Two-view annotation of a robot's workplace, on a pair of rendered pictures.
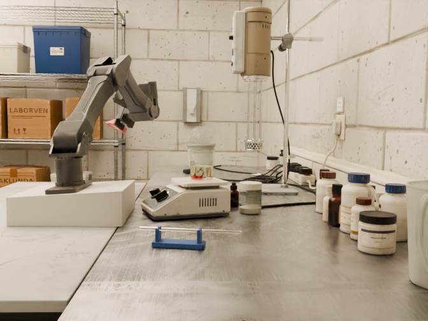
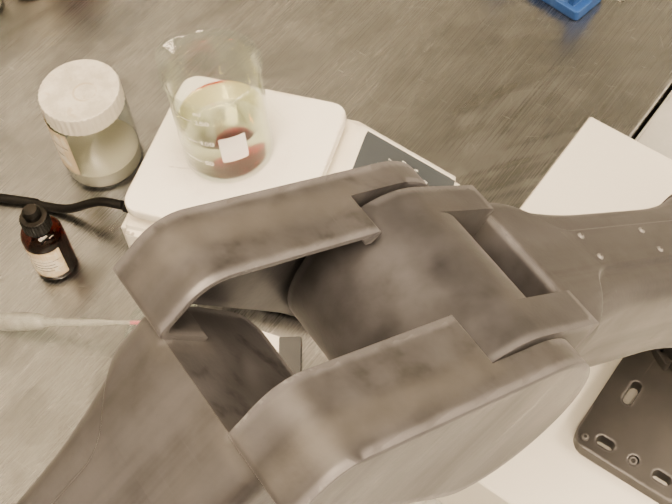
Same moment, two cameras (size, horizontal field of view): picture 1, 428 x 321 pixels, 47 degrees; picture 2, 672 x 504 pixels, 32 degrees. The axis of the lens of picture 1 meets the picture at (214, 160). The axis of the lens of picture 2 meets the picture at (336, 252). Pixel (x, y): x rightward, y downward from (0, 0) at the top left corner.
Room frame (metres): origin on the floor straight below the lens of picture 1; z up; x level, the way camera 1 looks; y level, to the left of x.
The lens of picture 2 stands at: (1.54, 0.42, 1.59)
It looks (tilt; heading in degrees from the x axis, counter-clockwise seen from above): 57 degrees down; 225
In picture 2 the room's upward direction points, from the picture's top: 7 degrees counter-clockwise
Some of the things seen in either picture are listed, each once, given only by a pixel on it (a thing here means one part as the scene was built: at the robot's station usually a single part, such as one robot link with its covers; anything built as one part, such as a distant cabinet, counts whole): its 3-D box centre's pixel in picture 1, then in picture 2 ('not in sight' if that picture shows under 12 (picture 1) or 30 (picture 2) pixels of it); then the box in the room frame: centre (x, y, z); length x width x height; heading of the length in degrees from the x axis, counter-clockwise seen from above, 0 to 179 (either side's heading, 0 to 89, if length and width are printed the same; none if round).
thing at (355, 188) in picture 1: (357, 202); not in sight; (1.06, -0.32, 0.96); 0.07 x 0.07 x 0.13
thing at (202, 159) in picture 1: (202, 164); (216, 109); (1.24, 0.03, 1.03); 0.07 x 0.06 x 0.08; 100
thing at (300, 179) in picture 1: (296, 174); not in sight; (2.01, -0.34, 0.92); 0.40 x 0.06 x 0.04; 3
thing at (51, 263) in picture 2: (233, 193); (43, 236); (1.35, -0.06, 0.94); 0.03 x 0.03 x 0.07
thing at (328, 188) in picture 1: (330, 203); not in sight; (1.17, -0.28, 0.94); 0.03 x 0.03 x 0.09
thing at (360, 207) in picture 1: (362, 218); not in sight; (1.00, -0.31, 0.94); 0.05 x 0.05 x 0.09
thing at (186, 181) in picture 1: (199, 181); (237, 159); (1.24, 0.04, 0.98); 0.12 x 0.12 x 0.01; 22
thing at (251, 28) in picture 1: (249, 44); not in sight; (1.68, -0.12, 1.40); 0.15 x 0.11 x 0.24; 93
